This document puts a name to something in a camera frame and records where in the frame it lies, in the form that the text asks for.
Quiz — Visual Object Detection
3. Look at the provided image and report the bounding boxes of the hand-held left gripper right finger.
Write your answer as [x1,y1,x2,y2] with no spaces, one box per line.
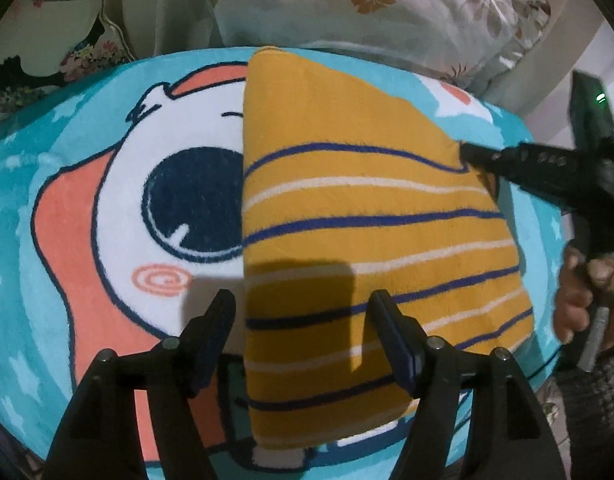
[369,290,568,480]

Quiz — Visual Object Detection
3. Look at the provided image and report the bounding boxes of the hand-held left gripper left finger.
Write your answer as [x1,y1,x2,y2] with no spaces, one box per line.
[41,288,236,480]

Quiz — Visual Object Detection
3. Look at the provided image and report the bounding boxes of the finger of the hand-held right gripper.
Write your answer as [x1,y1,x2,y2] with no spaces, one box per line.
[459,142,584,212]

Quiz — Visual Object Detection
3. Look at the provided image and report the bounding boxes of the yellow striped knit sweater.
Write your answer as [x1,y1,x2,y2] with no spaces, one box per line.
[241,47,536,453]

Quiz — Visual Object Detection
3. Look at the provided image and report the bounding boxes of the person's right hand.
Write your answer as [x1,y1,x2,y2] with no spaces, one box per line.
[553,242,614,357]

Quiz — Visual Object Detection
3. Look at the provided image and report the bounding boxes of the teal cartoon print blanket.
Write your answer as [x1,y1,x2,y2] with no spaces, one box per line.
[0,46,570,471]

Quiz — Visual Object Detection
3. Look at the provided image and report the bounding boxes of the white leaf print pillow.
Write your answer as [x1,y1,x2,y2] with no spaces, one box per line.
[207,0,554,92]

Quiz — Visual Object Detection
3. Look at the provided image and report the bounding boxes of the grey pleated curtain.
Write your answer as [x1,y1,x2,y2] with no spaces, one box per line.
[101,0,224,58]

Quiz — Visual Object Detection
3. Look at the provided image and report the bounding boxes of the black floral print pillow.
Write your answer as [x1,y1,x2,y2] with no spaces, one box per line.
[0,0,138,112]

